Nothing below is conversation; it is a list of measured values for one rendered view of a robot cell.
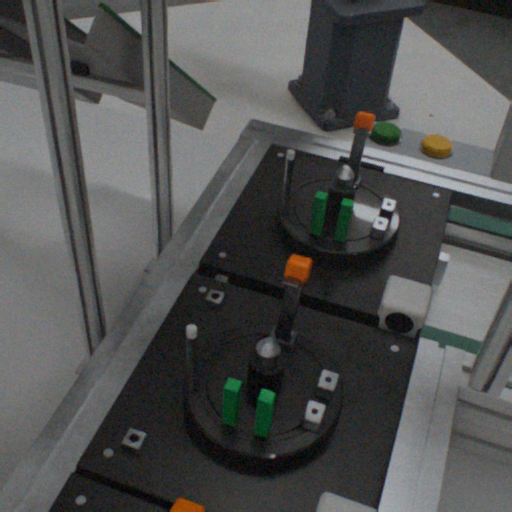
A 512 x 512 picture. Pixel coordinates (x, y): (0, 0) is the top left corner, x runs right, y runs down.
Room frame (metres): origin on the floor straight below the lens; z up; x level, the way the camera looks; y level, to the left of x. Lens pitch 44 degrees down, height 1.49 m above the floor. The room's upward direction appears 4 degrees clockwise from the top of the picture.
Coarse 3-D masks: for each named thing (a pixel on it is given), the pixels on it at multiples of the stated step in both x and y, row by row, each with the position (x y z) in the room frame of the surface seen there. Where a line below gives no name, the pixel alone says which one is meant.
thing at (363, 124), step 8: (360, 112) 0.68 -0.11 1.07; (360, 120) 0.66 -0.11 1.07; (368, 120) 0.66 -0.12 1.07; (360, 128) 0.65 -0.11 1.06; (368, 128) 0.66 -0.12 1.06; (360, 136) 0.66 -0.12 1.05; (352, 144) 0.66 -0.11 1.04; (360, 144) 0.66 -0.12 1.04; (352, 152) 0.65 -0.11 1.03; (360, 152) 0.65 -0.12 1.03; (352, 160) 0.65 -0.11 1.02; (360, 160) 0.65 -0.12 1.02; (352, 168) 0.65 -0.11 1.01
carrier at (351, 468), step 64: (192, 320) 0.44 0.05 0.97; (256, 320) 0.44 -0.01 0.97; (320, 320) 0.45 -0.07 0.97; (128, 384) 0.36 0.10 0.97; (192, 384) 0.34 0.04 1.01; (256, 384) 0.34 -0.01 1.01; (320, 384) 0.35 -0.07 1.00; (384, 384) 0.38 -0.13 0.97; (192, 448) 0.30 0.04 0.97; (256, 448) 0.29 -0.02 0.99; (320, 448) 0.31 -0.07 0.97; (384, 448) 0.31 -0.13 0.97
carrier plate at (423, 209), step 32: (320, 160) 0.72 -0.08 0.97; (256, 192) 0.64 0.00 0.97; (416, 192) 0.67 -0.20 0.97; (448, 192) 0.67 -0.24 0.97; (224, 224) 0.58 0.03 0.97; (256, 224) 0.59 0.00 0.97; (416, 224) 0.61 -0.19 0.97; (224, 256) 0.53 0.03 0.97; (256, 256) 0.53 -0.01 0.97; (288, 256) 0.54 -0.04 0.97; (384, 256) 0.55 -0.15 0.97; (416, 256) 0.55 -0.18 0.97; (256, 288) 0.50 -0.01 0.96; (320, 288) 0.49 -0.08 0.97; (352, 288) 0.50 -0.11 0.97; (384, 288) 0.50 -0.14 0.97; (352, 320) 0.47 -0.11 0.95
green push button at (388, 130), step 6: (378, 126) 0.80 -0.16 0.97; (384, 126) 0.81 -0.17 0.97; (390, 126) 0.81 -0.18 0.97; (396, 126) 0.81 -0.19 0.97; (372, 132) 0.80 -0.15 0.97; (378, 132) 0.79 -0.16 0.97; (384, 132) 0.79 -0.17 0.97; (390, 132) 0.79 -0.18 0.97; (396, 132) 0.79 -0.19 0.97; (378, 138) 0.78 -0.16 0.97; (384, 138) 0.78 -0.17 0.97; (390, 138) 0.78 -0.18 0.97; (396, 138) 0.78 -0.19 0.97
